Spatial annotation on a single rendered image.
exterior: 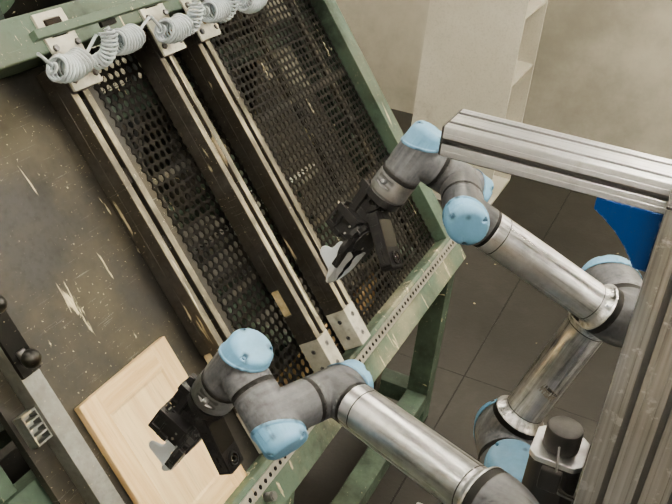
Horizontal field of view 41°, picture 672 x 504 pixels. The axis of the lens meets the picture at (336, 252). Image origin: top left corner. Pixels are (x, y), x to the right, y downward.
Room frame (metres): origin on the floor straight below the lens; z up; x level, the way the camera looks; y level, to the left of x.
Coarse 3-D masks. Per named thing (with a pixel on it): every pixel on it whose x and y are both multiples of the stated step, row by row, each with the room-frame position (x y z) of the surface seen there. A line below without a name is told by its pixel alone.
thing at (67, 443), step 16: (0, 352) 1.40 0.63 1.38; (0, 368) 1.40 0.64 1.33; (16, 384) 1.39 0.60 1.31; (32, 384) 1.40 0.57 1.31; (48, 384) 1.42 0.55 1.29; (32, 400) 1.38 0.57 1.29; (48, 400) 1.40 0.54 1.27; (48, 416) 1.37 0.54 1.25; (64, 416) 1.40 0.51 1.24; (64, 432) 1.37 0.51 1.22; (64, 448) 1.35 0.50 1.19; (80, 448) 1.37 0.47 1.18; (64, 464) 1.35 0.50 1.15; (80, 464) 1.35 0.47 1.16; (96, 464) 1.37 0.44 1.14; (80, 480) 1.34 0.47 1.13; (96, 480) 1.35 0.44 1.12; (96, 496) 1.32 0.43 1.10; (112, 496) 1.35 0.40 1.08
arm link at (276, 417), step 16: (256, 384) 1.06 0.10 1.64; (272, 384) 1.07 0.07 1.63; (288, 384) 1.10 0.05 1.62; (304, 384) 1.09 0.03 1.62; (240, 400) 1.05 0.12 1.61; (256, 400) 1.04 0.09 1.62; (272, 400) 1.05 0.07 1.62; (288, 400) 1.05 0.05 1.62; (304, 400) 1.06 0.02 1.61; (320, 400) 1.08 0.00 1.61; (240, 416) 1.05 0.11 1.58; (256, 416) 1.03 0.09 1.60; (272, 416) 1.02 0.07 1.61; (288, 416) 1.03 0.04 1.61; (304, 416) 1.05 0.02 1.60; (320, 416) 1.07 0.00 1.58; (256, 432) 1.01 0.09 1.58; (272, 432) 1.01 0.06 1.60; (288, 432) 1.01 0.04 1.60; (304, 432) 1.02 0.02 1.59; (272, 448) 0.99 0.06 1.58; (288, 448) 1.01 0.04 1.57
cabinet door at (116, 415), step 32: (160, 352) 1.70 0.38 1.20; (128, 384) 1.58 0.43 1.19; (160, 384) 1.65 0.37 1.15; (96, 416) 1.47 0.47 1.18; (128, 416) 1.53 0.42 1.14; (128, 448) 1.47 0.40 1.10; (128, 480) 1.42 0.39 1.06; (160, 480) 1.47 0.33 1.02; (192, 480) 1.53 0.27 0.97; (224, 480) 1.59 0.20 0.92
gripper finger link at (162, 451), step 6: (150, 444) 1.15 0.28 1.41; (156, 444) 1.15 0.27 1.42; (162, 444) 1.15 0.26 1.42; (168, 444) 1.14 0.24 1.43; (156, 450) 1.15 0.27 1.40; (162, 450) 1.14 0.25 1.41; (168, 450) 1.14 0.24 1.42; (156, 456) 1.15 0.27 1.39; (162, 456) 1.14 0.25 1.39; (168, 456) 1.14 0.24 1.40; (162, 462) 1.14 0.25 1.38; (162, 468) 1.15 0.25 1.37; (168, 468) 1.13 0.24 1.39
